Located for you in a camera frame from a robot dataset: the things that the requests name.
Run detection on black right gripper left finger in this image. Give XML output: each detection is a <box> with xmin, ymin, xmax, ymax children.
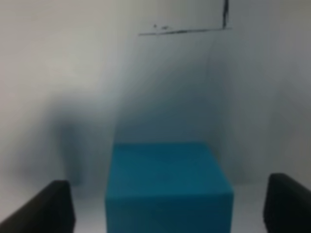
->
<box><xmin>0</xmin><ymin>180</ymin><xmax>75</xmax><ymax>233</ymax></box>

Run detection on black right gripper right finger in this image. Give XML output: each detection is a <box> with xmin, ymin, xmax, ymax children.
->
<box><xmin>263</xmin><ymin>173</ymin><xmax>311</xmax><ymax>233</ymax></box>

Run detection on blue block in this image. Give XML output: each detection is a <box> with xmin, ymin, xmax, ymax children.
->
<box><xmin>105</xmin><ymin>142</ymin><xmax>234</xmax><ymax>233</ymax></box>

